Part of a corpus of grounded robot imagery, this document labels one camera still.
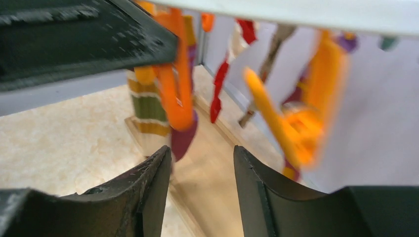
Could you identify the red santa sock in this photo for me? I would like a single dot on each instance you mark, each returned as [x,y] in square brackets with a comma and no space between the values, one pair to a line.
[242,36]

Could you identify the argyle beige sock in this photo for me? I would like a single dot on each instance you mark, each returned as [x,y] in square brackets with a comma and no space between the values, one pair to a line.
[283,32]

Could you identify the orange squeezed clothes clip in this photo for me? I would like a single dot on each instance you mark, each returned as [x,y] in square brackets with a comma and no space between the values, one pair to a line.
[174,78]

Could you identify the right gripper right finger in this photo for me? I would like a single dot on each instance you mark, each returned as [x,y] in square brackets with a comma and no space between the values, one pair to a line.
[273,205]

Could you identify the white round clip hanger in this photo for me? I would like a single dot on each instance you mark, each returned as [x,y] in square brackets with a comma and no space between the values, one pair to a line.
[386,17]

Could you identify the purple yellow hanging sock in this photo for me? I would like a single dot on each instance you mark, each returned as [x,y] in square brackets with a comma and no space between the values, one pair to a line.
[307,114]

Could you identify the beige striped ribbed sock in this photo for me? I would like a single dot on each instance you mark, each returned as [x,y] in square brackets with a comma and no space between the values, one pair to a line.
[151,122]

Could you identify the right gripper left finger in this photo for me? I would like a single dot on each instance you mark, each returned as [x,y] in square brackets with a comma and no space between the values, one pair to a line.
[130,205]

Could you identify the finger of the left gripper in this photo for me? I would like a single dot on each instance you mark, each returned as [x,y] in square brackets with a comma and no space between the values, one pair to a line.
[46,41]

